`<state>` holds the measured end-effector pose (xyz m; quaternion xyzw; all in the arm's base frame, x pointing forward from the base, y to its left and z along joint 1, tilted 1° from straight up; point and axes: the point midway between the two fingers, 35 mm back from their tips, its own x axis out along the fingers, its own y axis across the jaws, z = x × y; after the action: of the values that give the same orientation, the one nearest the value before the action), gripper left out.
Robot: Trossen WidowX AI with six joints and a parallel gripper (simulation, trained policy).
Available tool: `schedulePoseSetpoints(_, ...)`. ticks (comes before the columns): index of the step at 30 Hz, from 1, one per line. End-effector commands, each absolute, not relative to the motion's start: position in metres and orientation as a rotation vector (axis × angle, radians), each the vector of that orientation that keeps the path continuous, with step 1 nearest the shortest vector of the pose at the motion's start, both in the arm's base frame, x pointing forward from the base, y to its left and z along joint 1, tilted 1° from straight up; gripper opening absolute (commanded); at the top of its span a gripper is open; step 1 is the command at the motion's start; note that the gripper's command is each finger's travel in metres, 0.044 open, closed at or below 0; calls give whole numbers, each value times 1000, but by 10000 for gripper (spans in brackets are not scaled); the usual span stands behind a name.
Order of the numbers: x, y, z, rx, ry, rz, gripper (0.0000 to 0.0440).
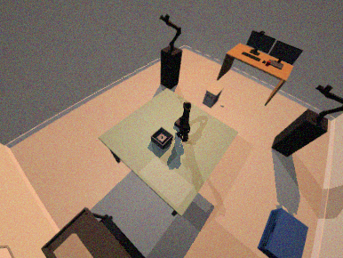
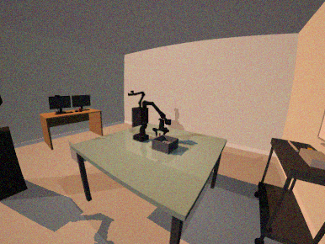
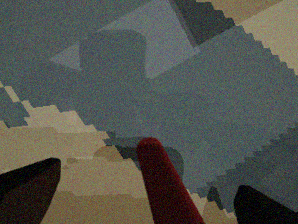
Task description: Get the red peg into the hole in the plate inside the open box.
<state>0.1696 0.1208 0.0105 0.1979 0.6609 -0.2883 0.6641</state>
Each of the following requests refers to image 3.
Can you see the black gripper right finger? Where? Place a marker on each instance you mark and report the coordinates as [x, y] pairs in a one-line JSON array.
[[253, 207]]

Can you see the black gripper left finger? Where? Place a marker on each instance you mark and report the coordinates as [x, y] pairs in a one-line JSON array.
[[26, 193]]

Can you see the red peg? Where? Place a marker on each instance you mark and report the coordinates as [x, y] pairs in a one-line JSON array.
[[168, 197]]

